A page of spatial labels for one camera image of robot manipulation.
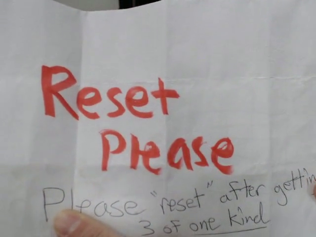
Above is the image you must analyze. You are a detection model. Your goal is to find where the person's right hand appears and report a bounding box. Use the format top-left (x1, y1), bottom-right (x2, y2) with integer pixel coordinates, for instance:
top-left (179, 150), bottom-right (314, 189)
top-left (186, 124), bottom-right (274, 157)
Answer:
top-left (53, 209), bottom-right (101, 237)

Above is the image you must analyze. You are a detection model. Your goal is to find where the white handwritten paper sign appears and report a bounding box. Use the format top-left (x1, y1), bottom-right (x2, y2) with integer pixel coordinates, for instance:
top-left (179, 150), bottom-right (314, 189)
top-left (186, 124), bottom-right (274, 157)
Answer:
top-left (0, 0), bottom-right (316, 237)

